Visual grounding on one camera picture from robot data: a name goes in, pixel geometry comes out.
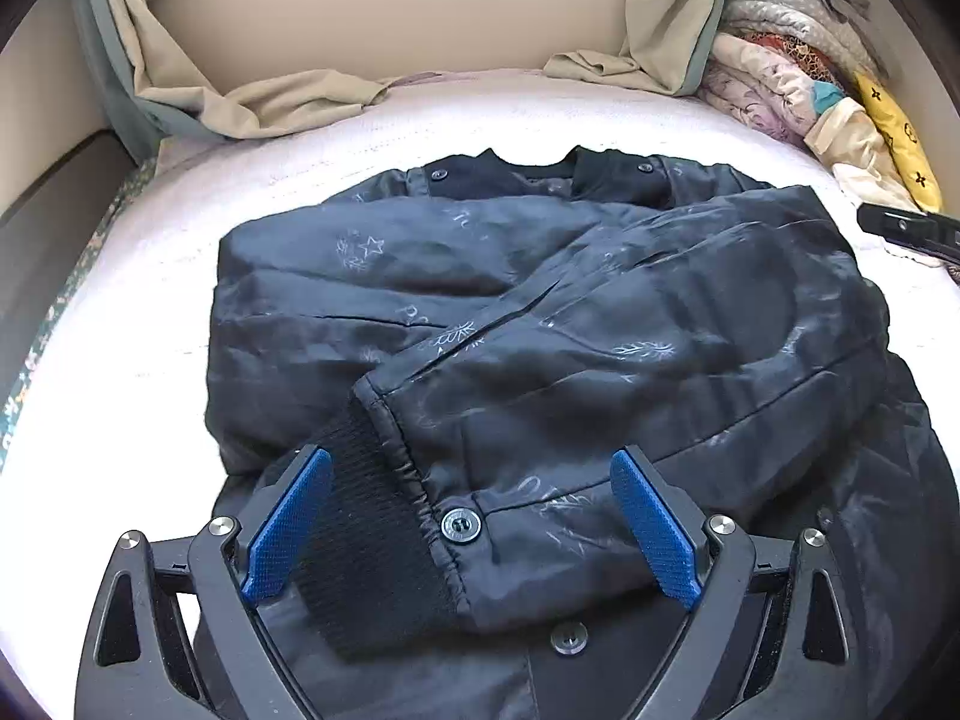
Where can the yellow patterned pillow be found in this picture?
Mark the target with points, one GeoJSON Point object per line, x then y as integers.
{"type": "Point", "coordinates": [903, 141]}

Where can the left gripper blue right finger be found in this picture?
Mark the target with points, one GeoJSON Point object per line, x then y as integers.
{"type": "Point", "coordinates": [768, 632]}

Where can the dark grey bed headboard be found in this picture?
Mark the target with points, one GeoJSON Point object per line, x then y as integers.
{"type": "Point", "coordinates": [44, 233]}

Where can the pile of folded blankets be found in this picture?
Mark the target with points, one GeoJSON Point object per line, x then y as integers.
{"type": "Point", "coordinates": [777, 65]}

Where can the floral green mattress edge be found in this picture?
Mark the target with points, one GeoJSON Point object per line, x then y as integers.
{"type": "Point", "coordinates": [131, 189]}

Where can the white quilted bed sheet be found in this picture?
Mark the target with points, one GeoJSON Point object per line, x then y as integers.
{"type": "Point", "coordinates": [111, 437]}

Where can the black padded jacket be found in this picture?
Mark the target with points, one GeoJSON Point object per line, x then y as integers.
{"type": "Point", "coordinates": [473, 340]}

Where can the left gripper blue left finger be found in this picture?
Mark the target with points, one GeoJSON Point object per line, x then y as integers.
{"type": "Point", "coordinates": [175, 630]}

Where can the cream towel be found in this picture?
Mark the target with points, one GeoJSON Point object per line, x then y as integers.
{"type": "Point", "coordinates": [846, 141]}

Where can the beige curtain right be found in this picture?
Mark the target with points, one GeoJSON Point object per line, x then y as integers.
{"type": "Point", "coordinates": [666, 48]}

